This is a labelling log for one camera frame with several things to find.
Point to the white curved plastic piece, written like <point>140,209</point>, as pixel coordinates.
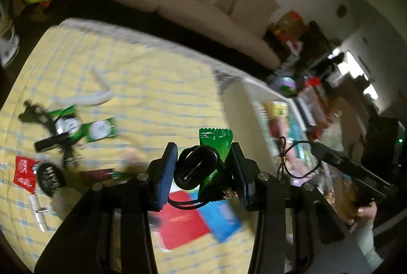
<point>95,97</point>

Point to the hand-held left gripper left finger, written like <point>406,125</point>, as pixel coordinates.
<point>168,178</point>

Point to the beige sofa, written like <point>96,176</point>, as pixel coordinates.
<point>190,10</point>

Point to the black round tin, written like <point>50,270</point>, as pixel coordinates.
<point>51,178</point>

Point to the person's right forearm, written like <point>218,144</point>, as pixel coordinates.
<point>365,242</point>

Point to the red booklet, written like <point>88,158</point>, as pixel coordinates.
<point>182,223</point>

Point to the white storage box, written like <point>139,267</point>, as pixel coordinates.
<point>235,102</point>

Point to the black hair clip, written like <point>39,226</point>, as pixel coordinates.
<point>31,115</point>

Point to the dark red packet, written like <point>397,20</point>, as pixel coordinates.
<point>95,175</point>

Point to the black tube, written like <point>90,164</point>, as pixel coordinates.
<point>51,143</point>

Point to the person's right hand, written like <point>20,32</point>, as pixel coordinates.
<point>365,213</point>

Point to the yellow checked tablecloth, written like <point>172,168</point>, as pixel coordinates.
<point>152,96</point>

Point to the yellow box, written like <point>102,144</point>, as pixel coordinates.
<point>276,108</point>

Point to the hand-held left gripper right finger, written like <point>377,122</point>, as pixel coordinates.
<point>240,178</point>

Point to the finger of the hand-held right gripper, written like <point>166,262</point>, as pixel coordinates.
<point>346,166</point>

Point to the plain green snack packet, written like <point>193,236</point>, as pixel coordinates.
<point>219,142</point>

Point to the purple egg toy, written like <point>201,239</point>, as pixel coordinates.
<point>286,86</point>

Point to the red and yellow carton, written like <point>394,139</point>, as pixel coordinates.
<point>289,23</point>

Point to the green packet with white circle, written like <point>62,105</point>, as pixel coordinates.
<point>68,124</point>
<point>100,129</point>

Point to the blue packet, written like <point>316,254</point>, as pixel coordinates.
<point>222,220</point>

